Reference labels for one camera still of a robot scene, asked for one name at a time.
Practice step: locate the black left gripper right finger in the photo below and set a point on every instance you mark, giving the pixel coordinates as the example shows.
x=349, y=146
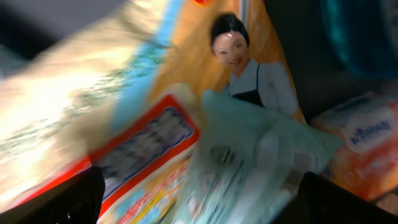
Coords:
x=320, y=201

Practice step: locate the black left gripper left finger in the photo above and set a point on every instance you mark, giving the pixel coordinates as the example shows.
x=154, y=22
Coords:
x=78, y=200

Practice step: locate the orange white Kleenex tissue pack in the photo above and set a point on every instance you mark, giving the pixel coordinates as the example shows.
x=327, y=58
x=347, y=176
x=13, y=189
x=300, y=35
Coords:
x=366, y=164

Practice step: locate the teal wet wipes pack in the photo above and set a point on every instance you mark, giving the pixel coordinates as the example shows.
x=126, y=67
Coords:
x=248, y=163

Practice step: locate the orange yellow snack bag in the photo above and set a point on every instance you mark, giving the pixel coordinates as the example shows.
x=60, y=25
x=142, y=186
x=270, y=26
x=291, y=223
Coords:
x=79, y=94

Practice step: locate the blue mouthwash bottle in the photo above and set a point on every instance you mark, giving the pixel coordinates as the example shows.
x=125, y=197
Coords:
x=363, y=34

